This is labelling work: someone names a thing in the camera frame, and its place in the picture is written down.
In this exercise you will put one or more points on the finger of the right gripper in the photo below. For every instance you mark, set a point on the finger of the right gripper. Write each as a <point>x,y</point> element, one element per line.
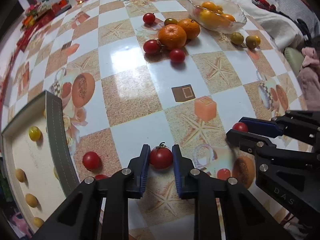
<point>247,142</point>
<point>263,127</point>

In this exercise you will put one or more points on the red cherry tomato edge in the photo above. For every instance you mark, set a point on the red cherry tomato edge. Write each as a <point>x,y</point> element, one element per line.
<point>101,176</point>

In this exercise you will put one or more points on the yellow-green cherry tomato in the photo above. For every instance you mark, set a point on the yellow-green cherry tomato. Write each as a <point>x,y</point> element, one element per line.
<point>34,133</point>

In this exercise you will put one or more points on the tan longan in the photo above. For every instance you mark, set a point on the tan longan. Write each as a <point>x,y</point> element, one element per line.
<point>38,222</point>
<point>31,200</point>
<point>20,175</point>

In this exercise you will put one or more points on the red cherry tomato with stem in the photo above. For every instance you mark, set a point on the red cherry tomato with stem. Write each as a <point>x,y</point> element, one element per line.
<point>161,157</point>

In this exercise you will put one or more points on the pink blanket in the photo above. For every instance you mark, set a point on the pink blanket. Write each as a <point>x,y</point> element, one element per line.
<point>308,78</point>

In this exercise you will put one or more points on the clear glass fruit bowl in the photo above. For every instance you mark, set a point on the clear glass fruit bowl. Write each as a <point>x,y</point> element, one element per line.
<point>222,16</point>

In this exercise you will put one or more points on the orange mandarin front left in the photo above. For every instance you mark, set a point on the orange mandarin front left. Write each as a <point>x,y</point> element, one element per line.
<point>172,36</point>

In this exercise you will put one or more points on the small yellow tomato right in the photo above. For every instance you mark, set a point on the small yellow tomato right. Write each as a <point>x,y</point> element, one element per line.
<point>258,40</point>

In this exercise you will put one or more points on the green sofa armrest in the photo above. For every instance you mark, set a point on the green sofa armrest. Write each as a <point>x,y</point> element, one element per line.
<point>295,59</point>

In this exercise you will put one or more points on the green-brown round fruit right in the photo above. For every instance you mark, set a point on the green-brown round fruit right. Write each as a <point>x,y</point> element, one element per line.
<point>251,42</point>

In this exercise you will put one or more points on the white grey sofa cushion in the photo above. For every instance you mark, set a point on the white grey sofa cushion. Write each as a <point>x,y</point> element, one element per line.
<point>288,22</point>

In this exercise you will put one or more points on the green-brown round fruit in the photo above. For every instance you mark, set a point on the green-brown round fruit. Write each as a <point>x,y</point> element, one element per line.
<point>251,42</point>
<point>237,38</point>

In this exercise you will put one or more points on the green-brown round fruit left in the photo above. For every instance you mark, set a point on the green-brown round fruit left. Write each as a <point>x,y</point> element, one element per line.
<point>237,38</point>

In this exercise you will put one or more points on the orange in bowl back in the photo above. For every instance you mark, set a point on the orange in bowl back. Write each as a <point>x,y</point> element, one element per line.
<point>210,6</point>

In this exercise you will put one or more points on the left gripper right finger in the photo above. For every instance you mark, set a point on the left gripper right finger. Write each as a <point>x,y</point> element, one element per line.
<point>223,208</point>

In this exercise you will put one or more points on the snack packages pile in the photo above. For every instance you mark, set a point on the snack packages pile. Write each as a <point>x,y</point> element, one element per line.
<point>37,14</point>

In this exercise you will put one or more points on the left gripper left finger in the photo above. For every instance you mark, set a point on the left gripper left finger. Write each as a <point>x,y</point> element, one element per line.
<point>98,209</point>

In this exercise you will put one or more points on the red cherry tomato front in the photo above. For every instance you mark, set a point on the red cherry tomato front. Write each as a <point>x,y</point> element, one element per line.
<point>177,56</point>

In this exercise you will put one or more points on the dark green-brown cherry tomato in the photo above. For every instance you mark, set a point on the dark green-brown cherry tomato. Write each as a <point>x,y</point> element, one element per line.
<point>169,21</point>

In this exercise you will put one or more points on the yellow cherry tomato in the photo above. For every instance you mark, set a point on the yellow cherry tomato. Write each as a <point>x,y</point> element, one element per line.
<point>55,173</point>

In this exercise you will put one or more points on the orange mandarin near bowl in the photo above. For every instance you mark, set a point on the orange mandarin near bowl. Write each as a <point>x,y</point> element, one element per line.
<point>191,27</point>

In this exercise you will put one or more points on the shallow cardboard box tray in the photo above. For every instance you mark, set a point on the shallow cardboard box tray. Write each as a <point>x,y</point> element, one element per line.
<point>38,158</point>

